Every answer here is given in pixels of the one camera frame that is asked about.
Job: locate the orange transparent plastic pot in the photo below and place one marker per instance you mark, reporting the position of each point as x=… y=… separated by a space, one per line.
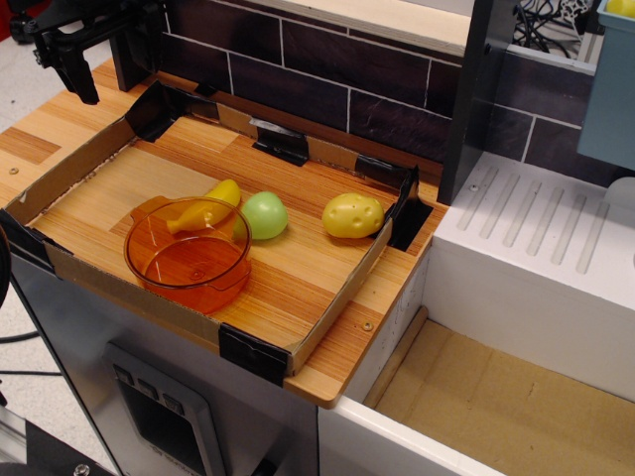
x=204 y=270

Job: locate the yellow ball in bin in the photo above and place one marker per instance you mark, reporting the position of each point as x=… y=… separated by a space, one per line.
x=623 y=8

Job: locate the cardboard fence with black tape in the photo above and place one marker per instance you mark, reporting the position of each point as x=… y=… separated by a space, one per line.
x=319 y=294

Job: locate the green plastic apple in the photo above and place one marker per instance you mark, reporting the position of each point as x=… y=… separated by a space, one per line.
x=266 y=215

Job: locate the white toy sink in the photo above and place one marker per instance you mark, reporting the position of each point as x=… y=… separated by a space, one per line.
x=512 y=351

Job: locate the yellow plastic potato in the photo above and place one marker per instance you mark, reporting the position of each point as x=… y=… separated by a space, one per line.
x=352 y=215

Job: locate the silver toy oven front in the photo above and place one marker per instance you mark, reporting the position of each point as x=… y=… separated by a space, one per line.
x=161 y=403

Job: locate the wooden toy kitchen counter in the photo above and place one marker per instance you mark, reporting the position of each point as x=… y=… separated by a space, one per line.
x=63 y=121

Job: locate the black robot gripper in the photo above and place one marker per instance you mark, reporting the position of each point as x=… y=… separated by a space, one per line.
x=62 y=30

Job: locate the black vertical post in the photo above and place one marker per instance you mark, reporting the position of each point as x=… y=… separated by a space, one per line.
x=490 y=33

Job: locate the teal plastic bin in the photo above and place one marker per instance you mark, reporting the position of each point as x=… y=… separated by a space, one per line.
x=607 y=132

